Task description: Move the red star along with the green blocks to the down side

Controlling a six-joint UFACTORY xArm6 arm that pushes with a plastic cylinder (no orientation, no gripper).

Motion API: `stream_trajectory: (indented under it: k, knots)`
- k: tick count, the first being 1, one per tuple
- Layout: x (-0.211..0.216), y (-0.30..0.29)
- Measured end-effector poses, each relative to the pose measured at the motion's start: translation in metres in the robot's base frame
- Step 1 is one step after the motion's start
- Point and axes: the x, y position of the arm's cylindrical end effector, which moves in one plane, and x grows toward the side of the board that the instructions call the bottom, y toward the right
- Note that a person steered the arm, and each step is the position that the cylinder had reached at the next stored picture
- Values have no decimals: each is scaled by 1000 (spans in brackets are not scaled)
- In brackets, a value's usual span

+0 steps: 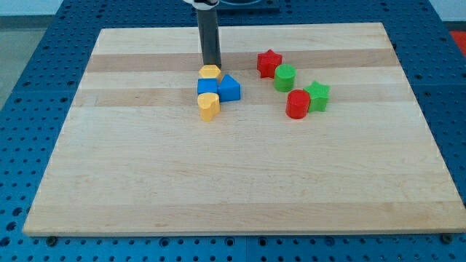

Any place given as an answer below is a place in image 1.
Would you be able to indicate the red star block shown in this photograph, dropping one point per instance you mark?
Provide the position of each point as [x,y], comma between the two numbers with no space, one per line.
[267,63]

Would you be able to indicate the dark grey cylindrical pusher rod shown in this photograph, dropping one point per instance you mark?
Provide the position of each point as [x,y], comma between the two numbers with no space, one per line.
[207,21]

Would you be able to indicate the yellow heart block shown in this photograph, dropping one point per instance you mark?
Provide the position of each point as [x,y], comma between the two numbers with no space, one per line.
[209,105]

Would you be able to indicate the yellow hexagon block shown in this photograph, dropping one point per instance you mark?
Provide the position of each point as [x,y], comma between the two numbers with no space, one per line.
[210,72]

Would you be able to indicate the blue cube block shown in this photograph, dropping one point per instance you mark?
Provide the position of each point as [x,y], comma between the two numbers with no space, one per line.
[205,85]

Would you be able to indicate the light wooden board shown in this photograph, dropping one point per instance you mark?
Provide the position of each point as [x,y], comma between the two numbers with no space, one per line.
[134,158]

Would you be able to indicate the blue triangle block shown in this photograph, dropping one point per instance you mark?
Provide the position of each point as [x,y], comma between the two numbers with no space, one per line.
[229,89]

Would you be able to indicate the green star block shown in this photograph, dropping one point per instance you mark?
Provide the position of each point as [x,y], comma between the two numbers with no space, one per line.
[319,95]

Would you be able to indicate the red cylinder block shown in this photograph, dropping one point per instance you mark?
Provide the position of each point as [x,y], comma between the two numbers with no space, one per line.
[297,104]

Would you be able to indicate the green cylinder block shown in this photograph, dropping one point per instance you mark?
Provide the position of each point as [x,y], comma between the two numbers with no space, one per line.
[285,75]

